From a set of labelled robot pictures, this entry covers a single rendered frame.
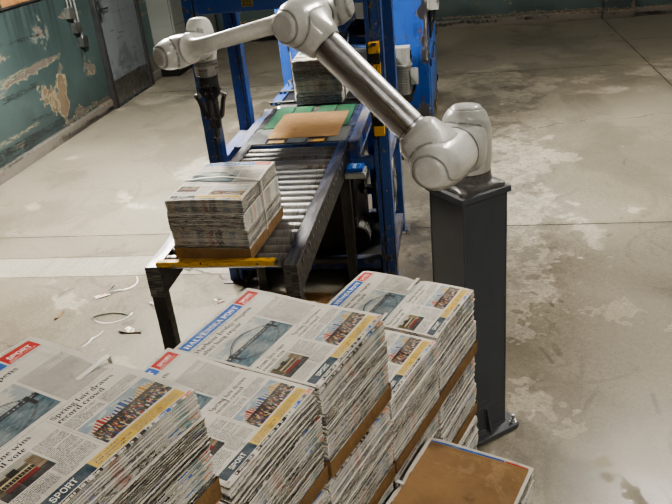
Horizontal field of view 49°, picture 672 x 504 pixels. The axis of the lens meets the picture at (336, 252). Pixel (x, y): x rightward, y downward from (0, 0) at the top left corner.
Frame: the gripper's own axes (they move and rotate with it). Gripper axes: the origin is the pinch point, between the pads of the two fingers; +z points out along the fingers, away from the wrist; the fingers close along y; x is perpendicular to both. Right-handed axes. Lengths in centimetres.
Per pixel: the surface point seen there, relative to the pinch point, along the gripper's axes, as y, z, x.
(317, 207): 37, 34, -2
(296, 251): 36, 34, -41
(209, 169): 0.5, 11.0, -16.5
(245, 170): 15.4, 10.6, -19.7
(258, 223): 22.8, 24.1, -37.3
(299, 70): 1, 14, 157
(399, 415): 78, 36, -125
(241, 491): 57, 9, -178
